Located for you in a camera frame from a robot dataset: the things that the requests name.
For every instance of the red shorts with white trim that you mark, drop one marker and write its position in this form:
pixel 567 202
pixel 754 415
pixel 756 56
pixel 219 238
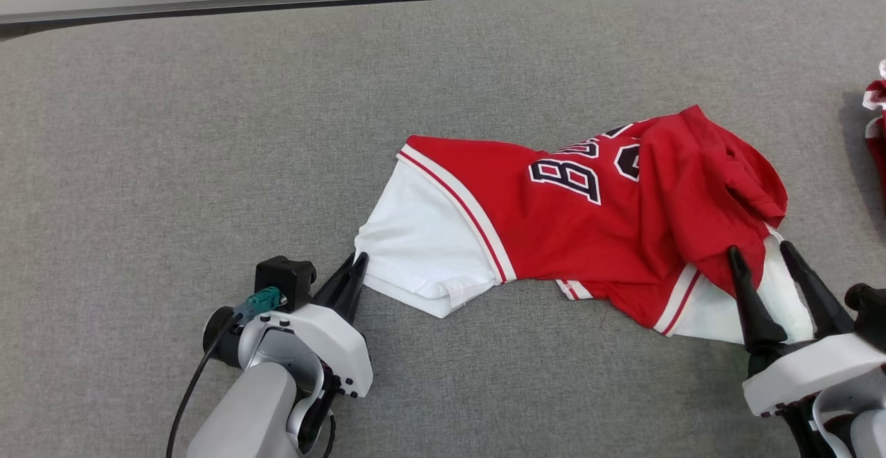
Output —
pixel 878 140

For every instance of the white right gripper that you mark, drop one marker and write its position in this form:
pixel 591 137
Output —
pixel 810 371

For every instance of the red number 23 basketball jersey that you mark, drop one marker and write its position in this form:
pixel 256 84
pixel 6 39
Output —
pixel 588 230

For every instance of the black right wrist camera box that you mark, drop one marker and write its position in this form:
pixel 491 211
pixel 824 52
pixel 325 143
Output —
pixel 869 313

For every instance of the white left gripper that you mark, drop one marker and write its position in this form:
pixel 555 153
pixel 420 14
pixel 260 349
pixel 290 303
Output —
pixel 339 347

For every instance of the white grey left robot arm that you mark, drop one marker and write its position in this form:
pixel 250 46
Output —
pixel 242 416

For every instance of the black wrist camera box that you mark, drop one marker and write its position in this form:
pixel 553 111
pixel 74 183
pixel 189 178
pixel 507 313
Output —
pixel 869 313
pixel 284 281

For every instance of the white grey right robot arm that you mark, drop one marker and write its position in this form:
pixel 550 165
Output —
pixel 851 423

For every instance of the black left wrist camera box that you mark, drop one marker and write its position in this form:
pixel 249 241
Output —
pixel 284 281

